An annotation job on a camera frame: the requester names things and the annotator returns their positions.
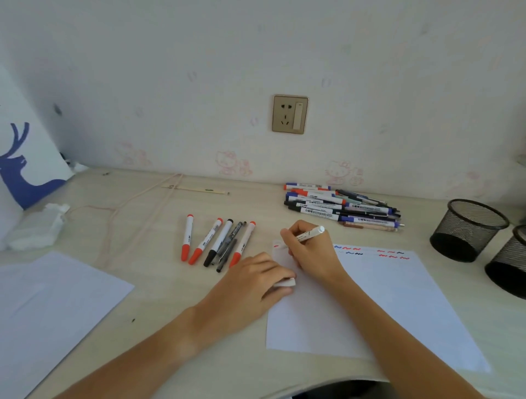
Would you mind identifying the person's left hand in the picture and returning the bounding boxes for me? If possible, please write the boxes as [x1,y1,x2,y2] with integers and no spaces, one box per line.
[191,252,298,343]

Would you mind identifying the person's right hand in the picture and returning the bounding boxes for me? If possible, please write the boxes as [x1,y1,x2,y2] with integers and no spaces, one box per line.
[280,220,350,288]

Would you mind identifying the clear slim pen black cap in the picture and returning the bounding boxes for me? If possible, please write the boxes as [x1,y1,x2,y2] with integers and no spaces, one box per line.
[216,238,238,273]

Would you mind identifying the pile of assorted pens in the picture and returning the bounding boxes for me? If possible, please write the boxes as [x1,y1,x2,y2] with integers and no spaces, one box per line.
[283,183,405,232]

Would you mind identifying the red-capped white marker pen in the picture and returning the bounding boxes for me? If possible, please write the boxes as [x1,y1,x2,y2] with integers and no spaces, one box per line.
[181,214,195,263]
[228,221,257,269]
[188,218,224,266]

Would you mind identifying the black cap whiteboard marker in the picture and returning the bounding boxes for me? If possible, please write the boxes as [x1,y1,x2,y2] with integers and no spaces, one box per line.
[203,218,234,268]

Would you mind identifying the dark slim pen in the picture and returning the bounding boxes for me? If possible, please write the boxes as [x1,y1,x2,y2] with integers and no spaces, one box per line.
[211,221,247,266]

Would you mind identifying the white paper sheet with squiggles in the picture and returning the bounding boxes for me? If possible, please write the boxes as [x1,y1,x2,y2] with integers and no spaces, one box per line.
[266,240,492,374]

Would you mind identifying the black mesh cup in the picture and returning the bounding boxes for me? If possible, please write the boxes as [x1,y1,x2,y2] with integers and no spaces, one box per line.
[430,198,511,264]
[484,225,526,300]

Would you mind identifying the person's right forearm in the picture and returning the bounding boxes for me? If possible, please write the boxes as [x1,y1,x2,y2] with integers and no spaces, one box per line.
[327,273,485,399]

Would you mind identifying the person's left forearm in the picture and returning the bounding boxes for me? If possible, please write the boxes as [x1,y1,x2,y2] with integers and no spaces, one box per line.
[53,306,214,399]

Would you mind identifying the light wooden table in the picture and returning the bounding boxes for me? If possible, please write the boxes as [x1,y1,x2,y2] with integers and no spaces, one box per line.
[0,166,526,399]

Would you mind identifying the paper-wrapped chopsticks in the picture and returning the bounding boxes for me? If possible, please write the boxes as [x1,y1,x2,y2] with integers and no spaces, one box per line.
[161,184,231,196]

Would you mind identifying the blank white paper sheet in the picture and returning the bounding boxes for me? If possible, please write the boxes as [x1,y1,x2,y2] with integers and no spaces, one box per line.
[0,251,135,399]

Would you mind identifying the crumpled white tissue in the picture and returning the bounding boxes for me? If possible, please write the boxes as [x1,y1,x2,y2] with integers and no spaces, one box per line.
[4,202,71,252]

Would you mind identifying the white plastic bag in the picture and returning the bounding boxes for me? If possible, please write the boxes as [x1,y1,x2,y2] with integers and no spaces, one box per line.
[0,65,77,210]

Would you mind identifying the thin pink cord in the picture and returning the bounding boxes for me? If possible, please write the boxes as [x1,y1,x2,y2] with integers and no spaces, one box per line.
[65,172,185,268]

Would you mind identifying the gold wall socket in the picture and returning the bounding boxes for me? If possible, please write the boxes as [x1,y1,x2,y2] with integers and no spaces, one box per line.
[272,94,309,135]

